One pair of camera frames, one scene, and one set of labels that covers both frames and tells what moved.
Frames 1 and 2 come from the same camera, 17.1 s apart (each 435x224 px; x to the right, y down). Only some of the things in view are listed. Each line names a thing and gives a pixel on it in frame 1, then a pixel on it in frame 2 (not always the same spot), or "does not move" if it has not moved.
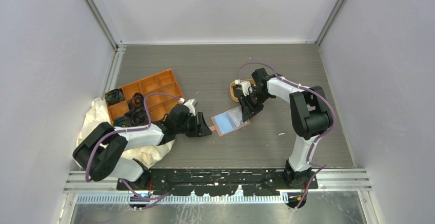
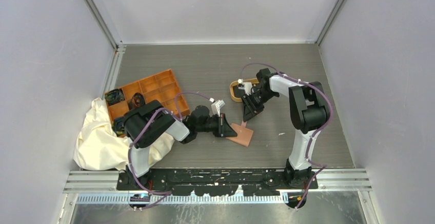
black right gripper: (247, 110) does not move
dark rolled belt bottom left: (123, 121) does not move
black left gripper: (200, 129) → (224, 129)
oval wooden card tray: (252, 81) does not move
